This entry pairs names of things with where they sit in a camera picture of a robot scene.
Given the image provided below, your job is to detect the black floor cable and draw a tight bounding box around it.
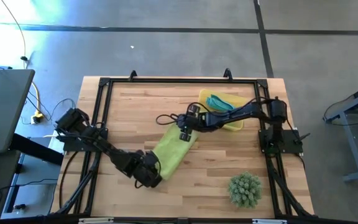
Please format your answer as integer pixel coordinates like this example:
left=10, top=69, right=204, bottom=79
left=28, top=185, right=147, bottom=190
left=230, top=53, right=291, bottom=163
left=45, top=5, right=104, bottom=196
left=26, top=98, right=77, bottom=125

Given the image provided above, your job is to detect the black table frame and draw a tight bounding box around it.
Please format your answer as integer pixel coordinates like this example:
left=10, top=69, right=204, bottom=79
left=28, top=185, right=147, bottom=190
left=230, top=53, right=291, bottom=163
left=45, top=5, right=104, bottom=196
left=50, top=68, right=316, bottom=218

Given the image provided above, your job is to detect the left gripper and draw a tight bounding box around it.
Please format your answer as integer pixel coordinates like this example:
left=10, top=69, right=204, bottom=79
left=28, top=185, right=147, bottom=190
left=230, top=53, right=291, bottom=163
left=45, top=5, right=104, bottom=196
left=126, top=151, right=163, bottom=189

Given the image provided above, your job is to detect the teal microfiber towel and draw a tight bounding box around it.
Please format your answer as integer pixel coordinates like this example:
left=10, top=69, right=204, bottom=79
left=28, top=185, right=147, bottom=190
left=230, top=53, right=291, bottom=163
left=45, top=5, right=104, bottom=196
left=206, top=95, right=236, bottom=112

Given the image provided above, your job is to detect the grey desk top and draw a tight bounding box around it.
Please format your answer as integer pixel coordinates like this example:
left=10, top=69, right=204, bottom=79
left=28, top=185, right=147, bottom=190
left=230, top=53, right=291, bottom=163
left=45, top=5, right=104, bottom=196
left=0, top=68, right=36, bottom=156

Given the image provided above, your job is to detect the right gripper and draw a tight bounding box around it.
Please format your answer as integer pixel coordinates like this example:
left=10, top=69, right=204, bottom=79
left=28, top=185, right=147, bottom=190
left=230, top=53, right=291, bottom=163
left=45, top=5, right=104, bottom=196
left=179, top=104, right=213, bottom=142

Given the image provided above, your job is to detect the lime yellow microfiber towel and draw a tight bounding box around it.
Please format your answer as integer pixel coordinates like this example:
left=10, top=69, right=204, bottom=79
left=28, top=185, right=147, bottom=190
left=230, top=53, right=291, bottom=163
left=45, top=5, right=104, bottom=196
left=152, top=123, right=199, bottom=181

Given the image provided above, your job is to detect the yellow power cable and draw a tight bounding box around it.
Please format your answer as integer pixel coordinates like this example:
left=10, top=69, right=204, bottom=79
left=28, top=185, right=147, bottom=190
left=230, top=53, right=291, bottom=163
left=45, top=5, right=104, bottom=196
left=29, top=81, right=45, bottom=124

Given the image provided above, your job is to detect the grey metal table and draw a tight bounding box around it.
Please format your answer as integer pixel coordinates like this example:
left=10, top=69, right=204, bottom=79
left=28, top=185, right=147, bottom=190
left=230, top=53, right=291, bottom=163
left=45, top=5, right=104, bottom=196
left=323, top=79, right=358, bottom=183

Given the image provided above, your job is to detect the green spiky plant ball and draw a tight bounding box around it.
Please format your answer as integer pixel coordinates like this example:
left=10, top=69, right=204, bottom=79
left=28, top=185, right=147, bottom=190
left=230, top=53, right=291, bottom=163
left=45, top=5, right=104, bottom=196
left=227, top=172, right=263, bottom=208

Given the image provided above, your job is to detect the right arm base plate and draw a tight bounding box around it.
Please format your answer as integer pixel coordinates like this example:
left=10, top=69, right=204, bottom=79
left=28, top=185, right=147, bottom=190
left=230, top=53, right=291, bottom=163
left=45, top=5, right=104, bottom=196
left=258, top=129, right=304, bottom=155

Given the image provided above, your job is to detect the yellow plastic basket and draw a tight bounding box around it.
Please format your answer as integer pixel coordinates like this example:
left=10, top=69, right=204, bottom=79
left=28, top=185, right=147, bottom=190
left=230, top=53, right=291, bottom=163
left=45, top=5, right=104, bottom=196
left=197, top=88, right=249, bottom=132

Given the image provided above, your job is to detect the black desk foot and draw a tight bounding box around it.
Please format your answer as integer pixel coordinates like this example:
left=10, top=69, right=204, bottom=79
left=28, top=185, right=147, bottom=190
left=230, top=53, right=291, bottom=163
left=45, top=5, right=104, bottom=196
left=9, top=133, right=65, bottom=166

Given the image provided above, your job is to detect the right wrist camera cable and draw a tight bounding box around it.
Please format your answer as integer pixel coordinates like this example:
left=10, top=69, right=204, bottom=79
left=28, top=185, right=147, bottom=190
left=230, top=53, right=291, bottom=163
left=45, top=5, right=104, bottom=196
left=155, top=113, right=180, bottom=126

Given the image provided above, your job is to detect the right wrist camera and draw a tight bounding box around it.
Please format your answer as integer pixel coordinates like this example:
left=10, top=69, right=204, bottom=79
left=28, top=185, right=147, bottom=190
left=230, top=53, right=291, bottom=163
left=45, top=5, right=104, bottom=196
left=177, top=114, right=190, bottom=130

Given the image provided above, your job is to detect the pale thin floor cable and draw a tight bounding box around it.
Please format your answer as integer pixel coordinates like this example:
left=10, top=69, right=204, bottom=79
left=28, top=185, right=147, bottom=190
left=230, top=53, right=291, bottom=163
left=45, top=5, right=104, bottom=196
left=0, top=0, right=28, bottom=70

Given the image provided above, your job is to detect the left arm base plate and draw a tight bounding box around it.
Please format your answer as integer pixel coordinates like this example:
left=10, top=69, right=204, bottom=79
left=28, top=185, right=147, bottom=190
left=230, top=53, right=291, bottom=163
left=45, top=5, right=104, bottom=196
left=62, top=129, right=108, bottom=152

